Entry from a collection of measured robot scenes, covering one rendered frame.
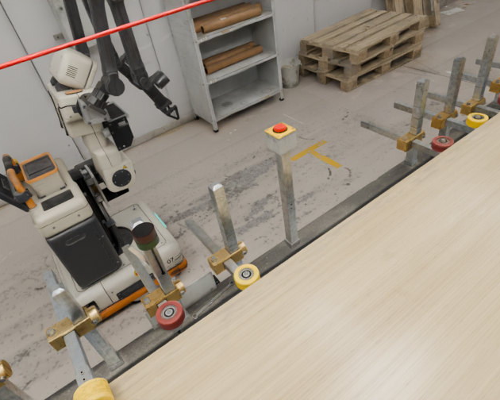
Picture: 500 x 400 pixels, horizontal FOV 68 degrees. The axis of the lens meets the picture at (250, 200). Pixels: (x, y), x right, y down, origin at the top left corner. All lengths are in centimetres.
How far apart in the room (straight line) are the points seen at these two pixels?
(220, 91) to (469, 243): 334
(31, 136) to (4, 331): 167
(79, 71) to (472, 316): 173
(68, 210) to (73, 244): 19
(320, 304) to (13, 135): 309
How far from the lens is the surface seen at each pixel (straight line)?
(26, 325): 273
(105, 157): 203
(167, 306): 116
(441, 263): 121
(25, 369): 253
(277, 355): 101
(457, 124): 195
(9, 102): 360
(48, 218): 193
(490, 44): 212
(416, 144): 178
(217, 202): 111
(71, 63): 188
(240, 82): 432
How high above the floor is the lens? 180
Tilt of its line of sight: 40 degrees down
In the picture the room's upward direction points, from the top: 11 degrees counter-clockwise
